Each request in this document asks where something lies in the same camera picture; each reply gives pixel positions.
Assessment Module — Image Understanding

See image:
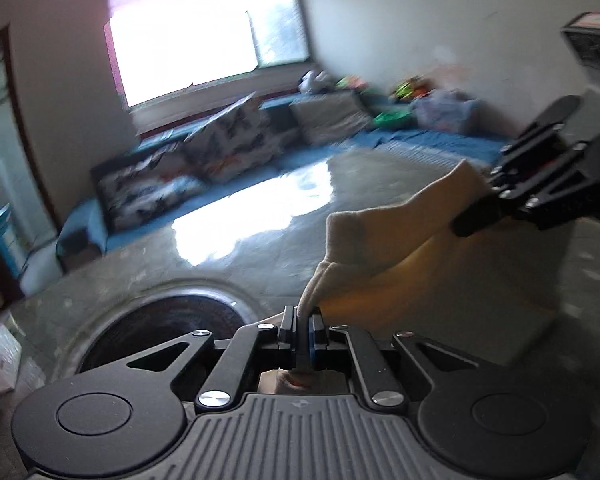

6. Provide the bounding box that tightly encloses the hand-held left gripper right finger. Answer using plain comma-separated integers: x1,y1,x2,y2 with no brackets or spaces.
307,309,506,408

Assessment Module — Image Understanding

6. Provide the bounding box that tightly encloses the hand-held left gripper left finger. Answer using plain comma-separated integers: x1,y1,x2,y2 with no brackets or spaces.
95,306,299,413

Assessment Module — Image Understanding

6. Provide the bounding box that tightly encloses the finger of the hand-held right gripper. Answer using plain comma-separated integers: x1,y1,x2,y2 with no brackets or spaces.
452,160,588,239
489,95,582,187

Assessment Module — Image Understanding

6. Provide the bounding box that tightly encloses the beige garment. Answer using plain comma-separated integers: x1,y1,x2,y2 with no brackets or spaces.
257,160,577,401

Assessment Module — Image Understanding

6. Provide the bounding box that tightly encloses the clear plastic bag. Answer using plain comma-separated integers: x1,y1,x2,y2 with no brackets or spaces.
412,89,483,135

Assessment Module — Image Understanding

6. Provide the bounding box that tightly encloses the round dark recessed pan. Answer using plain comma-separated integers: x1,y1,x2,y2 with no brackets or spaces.
75,294,251,376

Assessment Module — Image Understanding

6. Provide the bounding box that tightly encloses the green plastic basket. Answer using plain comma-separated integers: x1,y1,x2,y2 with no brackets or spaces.
372,109,413,128

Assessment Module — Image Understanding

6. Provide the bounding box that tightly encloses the pile of colourful toys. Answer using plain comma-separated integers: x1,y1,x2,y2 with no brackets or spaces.
336,74,433,103

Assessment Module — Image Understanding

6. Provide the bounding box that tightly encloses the blue floor mat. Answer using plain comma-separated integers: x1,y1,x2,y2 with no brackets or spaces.
55,87,518,261

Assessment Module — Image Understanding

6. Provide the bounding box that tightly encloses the grey square cushion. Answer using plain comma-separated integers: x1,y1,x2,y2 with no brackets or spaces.
289,91,373,147

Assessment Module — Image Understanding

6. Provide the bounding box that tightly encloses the butterfly print cushion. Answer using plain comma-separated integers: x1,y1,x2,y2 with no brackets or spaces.
182,92,281,186
97,145,206,233

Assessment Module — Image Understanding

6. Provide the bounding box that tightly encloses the white bag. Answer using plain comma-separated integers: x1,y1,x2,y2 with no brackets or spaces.
299,71,331,95

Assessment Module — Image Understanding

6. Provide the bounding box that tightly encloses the blue box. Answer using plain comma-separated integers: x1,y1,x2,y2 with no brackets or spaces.
0,205,23,281

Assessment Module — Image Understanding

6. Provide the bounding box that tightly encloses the large window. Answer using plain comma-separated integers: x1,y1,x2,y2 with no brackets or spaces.
102,0,313,111

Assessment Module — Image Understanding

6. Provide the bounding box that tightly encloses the dark wooden door frame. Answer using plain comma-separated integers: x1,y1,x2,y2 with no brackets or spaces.
0,26,63,306

